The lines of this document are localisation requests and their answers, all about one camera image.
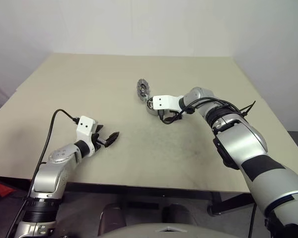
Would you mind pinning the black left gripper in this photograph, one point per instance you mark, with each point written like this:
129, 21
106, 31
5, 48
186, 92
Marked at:
96, 141

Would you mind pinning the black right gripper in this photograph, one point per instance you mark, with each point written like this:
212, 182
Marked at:
167, 114

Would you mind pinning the silver motor housing copper windings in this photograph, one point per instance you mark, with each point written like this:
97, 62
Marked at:
150, 110

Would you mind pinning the silver hinged motor lid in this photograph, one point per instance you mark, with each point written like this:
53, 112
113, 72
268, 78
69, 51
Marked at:
142, 89

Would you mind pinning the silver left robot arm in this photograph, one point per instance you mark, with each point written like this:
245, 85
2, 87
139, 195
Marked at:
49, 173

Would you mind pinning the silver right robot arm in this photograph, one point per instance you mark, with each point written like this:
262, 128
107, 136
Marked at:
238, 141

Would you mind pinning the dark rounded shape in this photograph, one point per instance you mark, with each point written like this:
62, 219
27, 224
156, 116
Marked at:
113, 214

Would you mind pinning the red object under table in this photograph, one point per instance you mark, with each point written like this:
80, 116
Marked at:
3, 189

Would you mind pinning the grey robot torso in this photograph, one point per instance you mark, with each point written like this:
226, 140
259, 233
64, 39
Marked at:
169, 231

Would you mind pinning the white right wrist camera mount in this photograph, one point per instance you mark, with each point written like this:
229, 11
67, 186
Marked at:
164, 100

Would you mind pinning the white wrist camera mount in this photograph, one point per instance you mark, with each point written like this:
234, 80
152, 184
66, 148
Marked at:
85, 125
164, 100

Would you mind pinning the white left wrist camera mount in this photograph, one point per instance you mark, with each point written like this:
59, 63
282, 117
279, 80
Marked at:
85, 125

